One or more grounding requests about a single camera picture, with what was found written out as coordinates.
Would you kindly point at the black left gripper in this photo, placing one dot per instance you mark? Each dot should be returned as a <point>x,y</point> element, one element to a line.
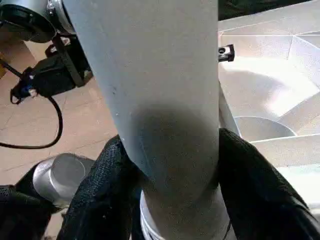
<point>226,52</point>

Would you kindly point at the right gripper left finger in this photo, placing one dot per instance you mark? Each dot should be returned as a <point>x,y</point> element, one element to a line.
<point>100,195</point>

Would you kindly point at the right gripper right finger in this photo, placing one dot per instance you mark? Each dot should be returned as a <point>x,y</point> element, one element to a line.
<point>262,200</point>

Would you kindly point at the white plastic table top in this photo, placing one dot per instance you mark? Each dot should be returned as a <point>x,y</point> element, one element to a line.
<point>262,87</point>

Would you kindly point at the white plastic table leg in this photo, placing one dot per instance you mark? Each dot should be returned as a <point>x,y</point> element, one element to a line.
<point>162,87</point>

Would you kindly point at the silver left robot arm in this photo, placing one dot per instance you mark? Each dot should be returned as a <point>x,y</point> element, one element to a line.
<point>60,15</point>

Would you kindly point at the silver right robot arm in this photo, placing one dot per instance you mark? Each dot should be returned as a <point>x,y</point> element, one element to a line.
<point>57,175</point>

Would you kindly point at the black floor device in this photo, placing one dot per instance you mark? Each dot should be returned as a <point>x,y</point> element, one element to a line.
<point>55,75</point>

